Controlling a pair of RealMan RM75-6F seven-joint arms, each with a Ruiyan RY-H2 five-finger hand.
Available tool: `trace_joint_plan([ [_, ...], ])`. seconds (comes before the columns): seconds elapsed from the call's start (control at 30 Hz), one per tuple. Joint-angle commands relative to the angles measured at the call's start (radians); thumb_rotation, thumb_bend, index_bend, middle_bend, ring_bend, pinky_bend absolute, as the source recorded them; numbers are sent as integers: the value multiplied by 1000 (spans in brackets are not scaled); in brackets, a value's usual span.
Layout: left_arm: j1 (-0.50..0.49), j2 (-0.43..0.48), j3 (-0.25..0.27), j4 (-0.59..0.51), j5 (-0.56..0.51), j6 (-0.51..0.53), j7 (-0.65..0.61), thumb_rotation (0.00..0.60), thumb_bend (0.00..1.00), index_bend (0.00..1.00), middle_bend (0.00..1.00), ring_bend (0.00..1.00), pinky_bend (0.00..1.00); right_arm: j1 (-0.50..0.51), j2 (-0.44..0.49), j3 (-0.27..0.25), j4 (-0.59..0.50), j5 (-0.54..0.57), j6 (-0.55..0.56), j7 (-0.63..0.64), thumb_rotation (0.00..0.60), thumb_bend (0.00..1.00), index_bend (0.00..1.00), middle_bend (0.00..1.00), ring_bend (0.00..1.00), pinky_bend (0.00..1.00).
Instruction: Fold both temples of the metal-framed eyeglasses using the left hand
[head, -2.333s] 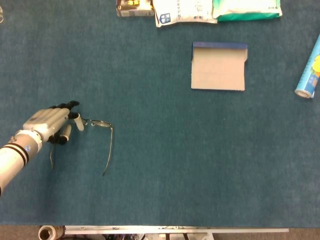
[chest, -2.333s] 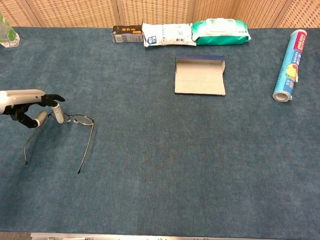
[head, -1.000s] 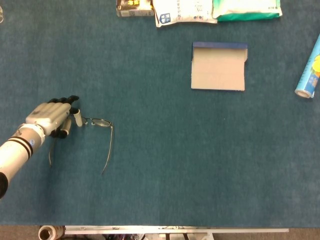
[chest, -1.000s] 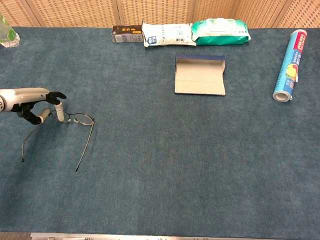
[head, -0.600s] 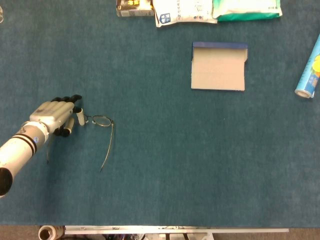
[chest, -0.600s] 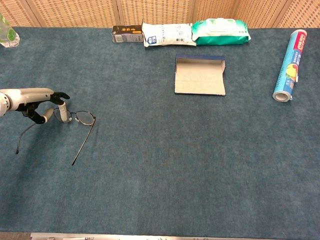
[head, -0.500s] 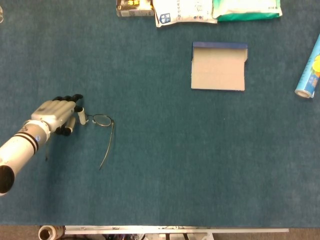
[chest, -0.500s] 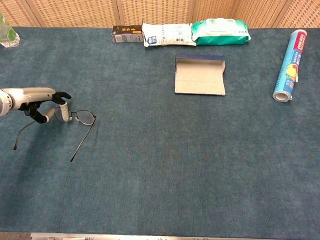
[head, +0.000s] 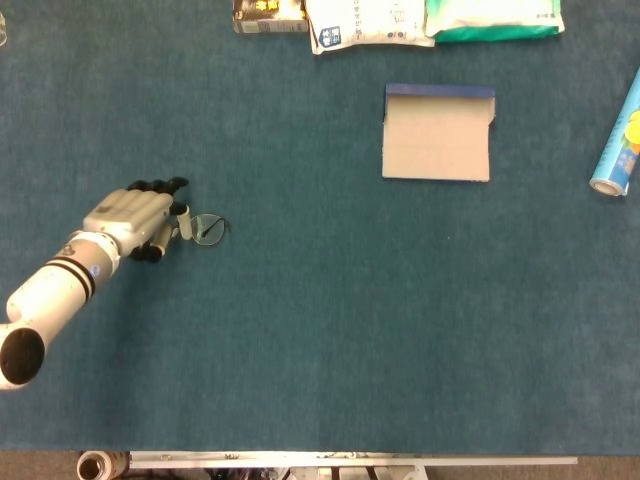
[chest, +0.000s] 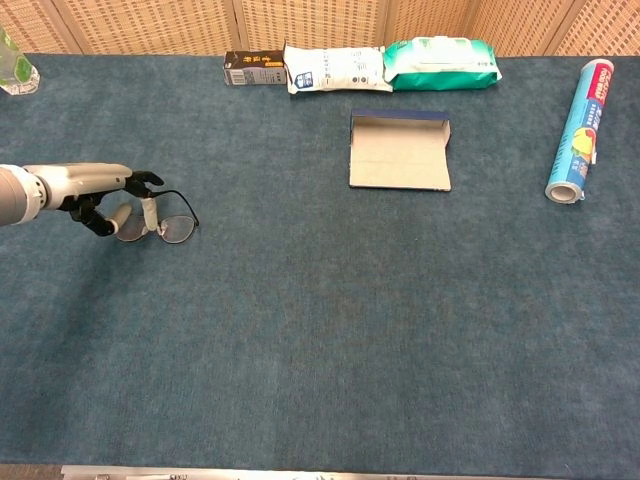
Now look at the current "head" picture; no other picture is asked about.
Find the white plastic wipes pack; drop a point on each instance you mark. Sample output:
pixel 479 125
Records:
pixel 365 25

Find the aluminium table edge rail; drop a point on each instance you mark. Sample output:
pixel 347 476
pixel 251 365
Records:
pixel 350 459

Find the thin metal-frame eyeglasses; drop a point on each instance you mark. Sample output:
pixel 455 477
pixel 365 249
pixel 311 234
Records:
pixel 212 235

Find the blue felt table cloth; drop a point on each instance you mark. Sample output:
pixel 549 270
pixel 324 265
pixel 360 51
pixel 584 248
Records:
pixel 350 325

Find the open cardboard box, blue outside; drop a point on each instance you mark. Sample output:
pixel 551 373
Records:
pixel 435 145

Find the brown tape roll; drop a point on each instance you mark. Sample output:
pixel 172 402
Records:
pixel 115 462

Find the green wet wipes pack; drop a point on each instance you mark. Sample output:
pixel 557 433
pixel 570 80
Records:
pixel 490 20

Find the blue cling film roll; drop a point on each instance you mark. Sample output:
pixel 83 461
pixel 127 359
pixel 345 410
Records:
pixel 620 145

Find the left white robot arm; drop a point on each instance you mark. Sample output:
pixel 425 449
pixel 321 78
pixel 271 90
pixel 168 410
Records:
pixel 55 290

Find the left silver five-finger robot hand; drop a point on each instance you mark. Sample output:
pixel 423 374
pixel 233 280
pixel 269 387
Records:
pixel 130 215

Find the small black carton box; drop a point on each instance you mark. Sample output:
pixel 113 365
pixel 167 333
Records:
pixel 270 20

